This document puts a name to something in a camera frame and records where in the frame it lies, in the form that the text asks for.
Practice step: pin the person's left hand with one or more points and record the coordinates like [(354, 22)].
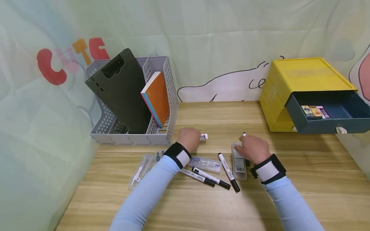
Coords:
[(188, 138)]

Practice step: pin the person's right hand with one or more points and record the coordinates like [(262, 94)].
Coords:
[(254, 149)]

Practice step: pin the person's left fingers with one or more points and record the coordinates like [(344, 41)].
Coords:
[(197, 137)]

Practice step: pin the person's right fingers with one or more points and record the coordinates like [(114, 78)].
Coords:
[(239, 149)]

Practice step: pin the small white eraser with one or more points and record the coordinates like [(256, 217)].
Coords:
[(204, 137)]

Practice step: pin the black and white marker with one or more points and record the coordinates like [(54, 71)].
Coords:
[(211, 178), (228, 171), (199, 177), (244, 134)]

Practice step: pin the person's right forearm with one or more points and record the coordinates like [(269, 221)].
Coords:
[(292, 205)]

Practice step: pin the person's left forearm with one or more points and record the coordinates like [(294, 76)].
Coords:
[(144, 199)]

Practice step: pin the clear case with barcode label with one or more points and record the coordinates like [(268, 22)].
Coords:
[(239, 166)]

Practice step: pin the black wrist band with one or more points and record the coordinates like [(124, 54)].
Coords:
[(267, 169), (177, 155)]

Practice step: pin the clear case with blue pen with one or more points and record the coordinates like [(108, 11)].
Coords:
[(205, 164)]

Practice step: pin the grey plastic file organizer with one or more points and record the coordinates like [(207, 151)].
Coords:
[(162, 136)]

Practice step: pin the small clear plastic case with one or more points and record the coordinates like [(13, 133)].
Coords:
[(159, 156)]

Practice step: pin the orange notebook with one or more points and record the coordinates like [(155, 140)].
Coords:
[(158, 98)]

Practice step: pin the clear case with white pen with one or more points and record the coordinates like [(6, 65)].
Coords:
[(141, 170)]

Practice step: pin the yellow and black eraser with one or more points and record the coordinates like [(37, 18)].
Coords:
[(305, 111)]

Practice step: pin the orange eraser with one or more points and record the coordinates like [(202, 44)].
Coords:
[(315, 112)]

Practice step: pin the black clipboard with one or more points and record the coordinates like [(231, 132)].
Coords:
[(124, 93)]

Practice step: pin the white and purple eraser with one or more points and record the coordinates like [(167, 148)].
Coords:
[(325, 112)]

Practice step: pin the yellow drawer cabinet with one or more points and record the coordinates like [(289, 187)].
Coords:
[(300, 77)]

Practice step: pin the dark teal drawer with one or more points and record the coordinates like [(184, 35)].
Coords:
[(338, 112)]

